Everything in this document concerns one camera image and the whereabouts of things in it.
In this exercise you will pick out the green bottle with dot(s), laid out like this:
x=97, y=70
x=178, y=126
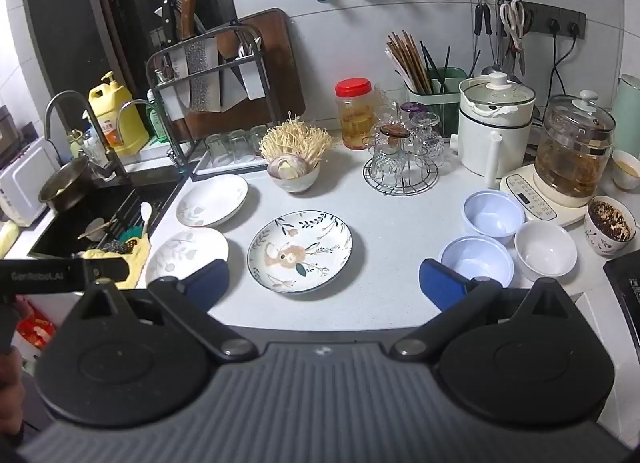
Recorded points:
x=159, y=123

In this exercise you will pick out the glass kettle on cream base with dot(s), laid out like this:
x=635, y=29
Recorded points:
x=570, y=153

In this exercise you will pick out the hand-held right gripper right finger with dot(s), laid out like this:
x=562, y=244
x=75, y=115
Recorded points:
x=440, y=283

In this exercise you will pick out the white leaf print plate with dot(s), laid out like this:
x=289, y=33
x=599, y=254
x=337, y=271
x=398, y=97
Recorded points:
x=185, y=250
x=212, y=199

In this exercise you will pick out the mint green kettle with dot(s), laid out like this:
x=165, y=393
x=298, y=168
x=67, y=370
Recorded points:
x=629, y=108

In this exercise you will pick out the white cup with tea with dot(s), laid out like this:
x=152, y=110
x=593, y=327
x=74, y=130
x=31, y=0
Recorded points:
x=626, y=168

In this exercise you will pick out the red lid glass jar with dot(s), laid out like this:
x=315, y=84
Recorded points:
x=355, y=115

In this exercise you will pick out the white tray of tumblers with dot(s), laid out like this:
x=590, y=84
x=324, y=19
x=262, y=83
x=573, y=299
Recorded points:
x=225, y=165

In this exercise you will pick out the patterned bowl with dark food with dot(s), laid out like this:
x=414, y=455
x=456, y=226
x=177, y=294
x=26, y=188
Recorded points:
x=610, y=228

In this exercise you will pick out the dark metal knife rack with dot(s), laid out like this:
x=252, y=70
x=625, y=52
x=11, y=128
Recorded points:
x=270, y=93

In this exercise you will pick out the grey sink faucet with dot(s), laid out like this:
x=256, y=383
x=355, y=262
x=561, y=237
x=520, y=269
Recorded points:
x=60, y=103

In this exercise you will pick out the person's left hand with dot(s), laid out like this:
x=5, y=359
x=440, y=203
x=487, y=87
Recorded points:
x=9, y=393

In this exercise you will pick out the steel cleaver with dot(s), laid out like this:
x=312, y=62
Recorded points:
x=202, y=73

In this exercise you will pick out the pale blue bowl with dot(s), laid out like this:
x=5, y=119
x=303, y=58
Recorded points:
x=492, y=215
x=475, y=258

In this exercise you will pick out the white countertop appliance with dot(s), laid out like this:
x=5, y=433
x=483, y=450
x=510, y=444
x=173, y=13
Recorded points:
x=25, y=183

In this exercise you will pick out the floral bear print plate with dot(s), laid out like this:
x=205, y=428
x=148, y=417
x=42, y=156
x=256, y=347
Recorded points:
x=300, y=250

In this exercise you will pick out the black wall socket strip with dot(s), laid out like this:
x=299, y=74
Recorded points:
x=565, y=20

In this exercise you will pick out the steel pot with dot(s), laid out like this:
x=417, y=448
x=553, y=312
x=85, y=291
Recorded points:
x=65, y=185

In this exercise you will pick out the hanging black utensils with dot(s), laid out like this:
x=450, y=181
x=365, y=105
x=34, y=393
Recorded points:
x=482, y=28

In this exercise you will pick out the yellow dish cloth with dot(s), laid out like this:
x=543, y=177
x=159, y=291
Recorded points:
x=135, y=255

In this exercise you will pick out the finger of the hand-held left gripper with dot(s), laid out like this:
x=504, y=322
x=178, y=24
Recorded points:
x=60, y=274

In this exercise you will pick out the white spoon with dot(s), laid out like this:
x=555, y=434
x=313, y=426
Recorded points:
x=145, y=215

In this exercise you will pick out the green chopstick holder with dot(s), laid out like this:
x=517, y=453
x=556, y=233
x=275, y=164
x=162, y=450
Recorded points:
x=445, y=93

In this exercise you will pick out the white electric cooking pot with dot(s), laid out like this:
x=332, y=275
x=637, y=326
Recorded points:
x=492, y=133

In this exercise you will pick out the cut onion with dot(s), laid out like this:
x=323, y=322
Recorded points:
x=286, y=165

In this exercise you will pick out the brown wooden cutting board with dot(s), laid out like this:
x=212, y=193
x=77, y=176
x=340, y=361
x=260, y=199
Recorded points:
x=277, y=68

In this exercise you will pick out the white bowl with onion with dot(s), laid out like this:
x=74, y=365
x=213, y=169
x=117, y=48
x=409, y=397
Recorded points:
x=295, y=182

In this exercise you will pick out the yellow detergent bottle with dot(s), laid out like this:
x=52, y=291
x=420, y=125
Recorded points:
x=117, y=110

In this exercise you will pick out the black kitchen sink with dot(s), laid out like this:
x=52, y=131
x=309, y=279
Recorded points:
x=70, y=233

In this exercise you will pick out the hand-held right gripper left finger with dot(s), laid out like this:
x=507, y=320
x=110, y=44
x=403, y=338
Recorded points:
x=207, y=280

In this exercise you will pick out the bundle of wooden chopsticks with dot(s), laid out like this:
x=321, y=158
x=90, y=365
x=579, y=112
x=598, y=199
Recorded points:
x=406, y=60

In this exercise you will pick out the hanging kitchen scissors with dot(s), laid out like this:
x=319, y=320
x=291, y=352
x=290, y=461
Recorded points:
x=515, y=28

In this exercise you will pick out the plain white bowl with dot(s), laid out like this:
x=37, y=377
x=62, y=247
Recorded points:
x=545, y=248

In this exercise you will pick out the clear glass cup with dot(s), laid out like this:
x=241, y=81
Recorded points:
x=387, y=153
x=427, y=140

